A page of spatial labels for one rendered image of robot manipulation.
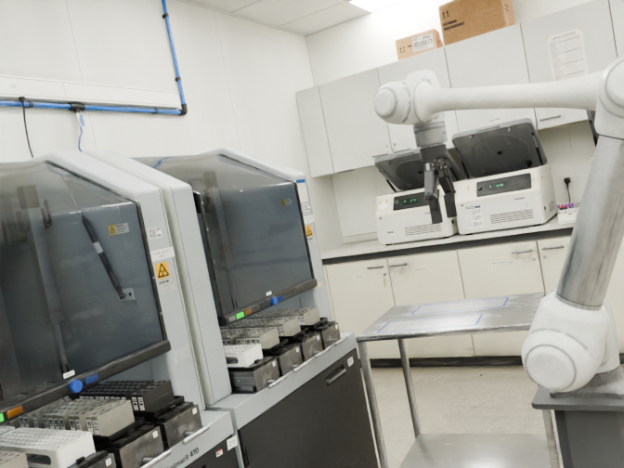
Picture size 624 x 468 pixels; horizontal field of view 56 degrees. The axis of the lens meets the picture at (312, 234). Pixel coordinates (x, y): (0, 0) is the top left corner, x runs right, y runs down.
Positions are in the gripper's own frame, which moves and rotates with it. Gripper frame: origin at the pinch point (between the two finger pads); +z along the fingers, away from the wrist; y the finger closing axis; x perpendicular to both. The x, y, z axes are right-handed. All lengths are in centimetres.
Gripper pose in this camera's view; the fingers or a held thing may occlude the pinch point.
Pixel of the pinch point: (444, 215)
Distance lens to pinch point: 172.2
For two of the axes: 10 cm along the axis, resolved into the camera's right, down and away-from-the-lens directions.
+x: -8.5, 1.3, 5.2
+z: 1.8, 9.8, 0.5
